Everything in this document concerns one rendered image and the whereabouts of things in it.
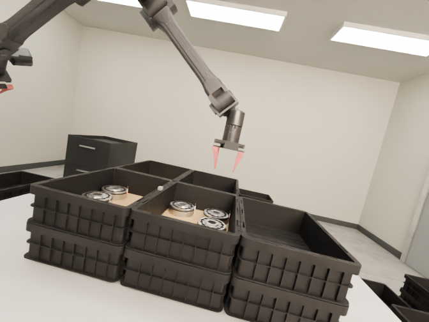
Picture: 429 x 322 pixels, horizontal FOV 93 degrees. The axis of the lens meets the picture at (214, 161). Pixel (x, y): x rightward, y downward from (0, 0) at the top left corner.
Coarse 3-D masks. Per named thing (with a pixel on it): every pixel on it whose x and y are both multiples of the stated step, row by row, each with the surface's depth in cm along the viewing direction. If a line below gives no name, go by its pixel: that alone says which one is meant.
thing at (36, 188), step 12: (108, 168) 91; (48, 180) 62; (60, 180) 65; (168, 180) 92; (36, 192) 56; (48, 192) 56; (60, 192) 55; (84, 204) 55; (96, 204) 54; (108, 204) 54; (132, 204) 57; (120, 216) 54
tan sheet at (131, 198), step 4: (128, 196) 90; (132, 196) 91; (136, 196) 92; (140, 196) 93; (112, 200) 82; (116, 200) 83; (120, 200) 84; (124, 200) 85; (128, 200) 86; (132, 200) 87; (136, 200) 88; (120, 204) 80; (124, 204) 81; (128, 204) 81
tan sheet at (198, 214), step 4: (168, 208) 86; (164, 212) 81; (168, 212) 82; (196, 212) 88; (200, 212) 89; (168, 216) 78; (172, 216) 79; (192, 216) 83; (196, 216) 84; (200, 216) 85; (184, 220) 77; (188, 220) 78; (192, 220) 79; (196, 220) 79
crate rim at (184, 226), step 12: (156, 192) 72; (216, 192) 90; (144, 204) 60; (132, 216) 54; (144, 216) 53; (156, 216) 53; (180, 228) 52; (192, 228) 52; (204, 228) 52; (240, 228) 56; (228, 240) 51
